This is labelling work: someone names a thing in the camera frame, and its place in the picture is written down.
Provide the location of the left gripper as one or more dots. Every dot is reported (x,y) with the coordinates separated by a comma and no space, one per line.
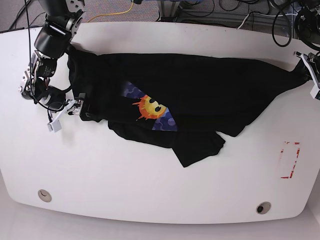
(311,62)

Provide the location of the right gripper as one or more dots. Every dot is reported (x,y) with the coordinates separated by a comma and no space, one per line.
(70,106)

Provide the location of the black t-shirt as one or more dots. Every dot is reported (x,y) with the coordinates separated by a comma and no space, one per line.
(177,101)

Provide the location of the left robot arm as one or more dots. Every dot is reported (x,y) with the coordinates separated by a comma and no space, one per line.
(308,17)

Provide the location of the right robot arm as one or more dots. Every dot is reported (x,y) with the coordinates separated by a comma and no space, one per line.
(62,20)

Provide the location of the red tape rectangle marking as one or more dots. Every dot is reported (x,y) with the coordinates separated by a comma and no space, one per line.
(288,159)

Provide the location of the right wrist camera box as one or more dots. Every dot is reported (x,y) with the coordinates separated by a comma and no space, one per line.
(54,126)

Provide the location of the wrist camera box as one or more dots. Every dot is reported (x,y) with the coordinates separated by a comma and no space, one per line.
(54,126)
(315,92)

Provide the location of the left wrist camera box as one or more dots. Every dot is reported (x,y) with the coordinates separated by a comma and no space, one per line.
(315,92)

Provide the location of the left table cable grommet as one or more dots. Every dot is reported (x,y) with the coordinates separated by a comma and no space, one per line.
(44,195)

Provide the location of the table cable grommet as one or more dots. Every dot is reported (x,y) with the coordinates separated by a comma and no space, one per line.
(44,195)
(263,208)

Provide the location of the right table cable grommet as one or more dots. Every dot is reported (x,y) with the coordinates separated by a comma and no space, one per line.
(263,208)

